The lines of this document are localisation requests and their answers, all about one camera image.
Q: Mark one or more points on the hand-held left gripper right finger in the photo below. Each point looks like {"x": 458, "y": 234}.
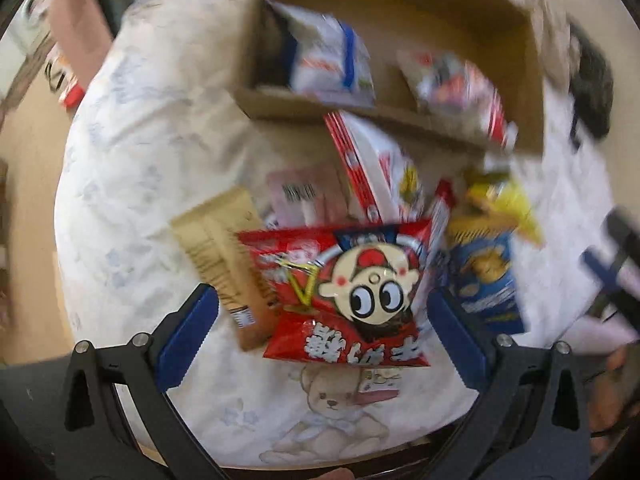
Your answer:
{"x": 457, "y": 342}

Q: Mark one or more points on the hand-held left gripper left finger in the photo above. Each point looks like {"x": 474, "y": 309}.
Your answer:
{"x": 187, "y": 335}

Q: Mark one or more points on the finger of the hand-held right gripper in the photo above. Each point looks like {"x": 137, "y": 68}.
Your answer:
{"x": 602, "y": 270}

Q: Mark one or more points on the tan snack packet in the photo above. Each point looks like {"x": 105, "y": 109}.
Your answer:
{"x": 220, "y": 255}

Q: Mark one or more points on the cartoon bear wafer packet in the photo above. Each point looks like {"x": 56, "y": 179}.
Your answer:
{"x": 380, "y": 385}

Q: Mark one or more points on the red cartoon-face snack packet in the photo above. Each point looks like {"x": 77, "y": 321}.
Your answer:
{"x": 360, "y": 285}

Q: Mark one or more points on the yellow snack packet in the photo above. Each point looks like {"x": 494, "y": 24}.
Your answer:
{"x": 500, "y": 200}

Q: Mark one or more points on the pink snack packet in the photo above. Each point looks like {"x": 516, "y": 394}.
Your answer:
{"x": 305, "y": 190}

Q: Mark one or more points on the white red-striped snack packet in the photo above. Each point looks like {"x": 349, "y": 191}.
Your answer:
{"x": 372, "y": 160}

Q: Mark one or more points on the cardboard box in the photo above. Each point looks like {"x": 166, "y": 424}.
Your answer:
{"x": 435, "y": 20}

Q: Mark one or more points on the person's right hand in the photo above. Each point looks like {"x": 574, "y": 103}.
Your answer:
{"x": 612, "y": 390}

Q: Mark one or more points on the narrow red and white packet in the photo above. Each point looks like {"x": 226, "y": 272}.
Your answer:
{"x": 440, "y": 215}

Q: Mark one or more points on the white floral blanket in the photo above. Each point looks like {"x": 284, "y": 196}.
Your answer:
{"x": 150, "y": 160}

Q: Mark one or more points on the dark cloth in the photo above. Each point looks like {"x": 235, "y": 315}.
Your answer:
{"x": 592, "y": 85}

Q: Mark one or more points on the white and orange snack packet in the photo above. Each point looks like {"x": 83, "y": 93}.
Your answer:
{"x": 450, "y": 90}

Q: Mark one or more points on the red and white box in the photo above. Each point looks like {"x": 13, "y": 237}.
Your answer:
{"x": 67, "y": 85}

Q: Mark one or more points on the white and blue snack packet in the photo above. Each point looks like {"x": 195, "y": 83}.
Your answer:
{"x": 320, "y": 60}

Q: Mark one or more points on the pink cloth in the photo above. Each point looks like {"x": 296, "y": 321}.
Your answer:
{"x": 75, "y": 15}

